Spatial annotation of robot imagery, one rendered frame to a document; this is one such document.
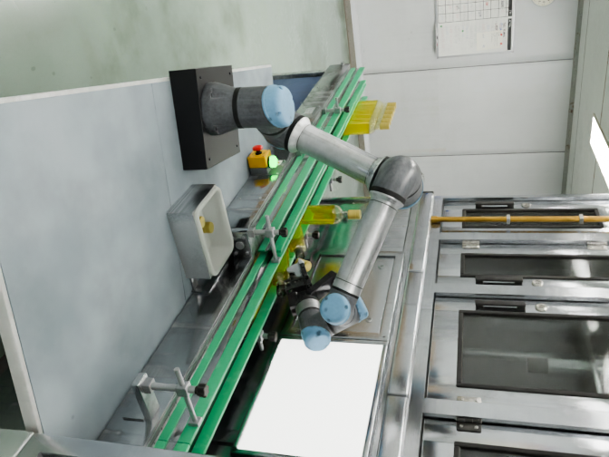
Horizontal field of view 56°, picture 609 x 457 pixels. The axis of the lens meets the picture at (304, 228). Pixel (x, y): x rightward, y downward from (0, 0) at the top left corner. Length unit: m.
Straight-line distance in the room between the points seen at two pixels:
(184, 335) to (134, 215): 0.36
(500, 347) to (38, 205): 1.26
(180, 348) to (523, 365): 0.93
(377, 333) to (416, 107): 6.31
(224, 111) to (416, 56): 6.15
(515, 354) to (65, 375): 1.17
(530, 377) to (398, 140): 6.58
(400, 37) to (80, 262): 6.63
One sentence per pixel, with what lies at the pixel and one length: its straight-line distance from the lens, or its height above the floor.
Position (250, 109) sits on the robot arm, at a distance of 1.61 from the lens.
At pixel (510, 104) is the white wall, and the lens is 7.87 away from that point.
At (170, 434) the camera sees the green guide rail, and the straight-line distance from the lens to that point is 1.39.
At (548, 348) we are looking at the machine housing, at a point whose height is 1.76.
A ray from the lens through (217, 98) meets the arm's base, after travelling 1.64.
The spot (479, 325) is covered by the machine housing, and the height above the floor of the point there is 1.57.
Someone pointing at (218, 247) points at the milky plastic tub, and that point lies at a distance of 1.79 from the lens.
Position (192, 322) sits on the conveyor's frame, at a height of 0.81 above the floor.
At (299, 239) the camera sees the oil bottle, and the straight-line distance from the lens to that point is 1.93.
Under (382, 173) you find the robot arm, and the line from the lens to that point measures 1.49.
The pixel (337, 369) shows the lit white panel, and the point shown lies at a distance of 1.65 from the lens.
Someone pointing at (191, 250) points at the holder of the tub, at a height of 0.79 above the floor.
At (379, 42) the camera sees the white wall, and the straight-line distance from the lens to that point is 7.67.
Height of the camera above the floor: 1.56
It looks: 17 degrees down
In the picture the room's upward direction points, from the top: 90 degrees clockwise
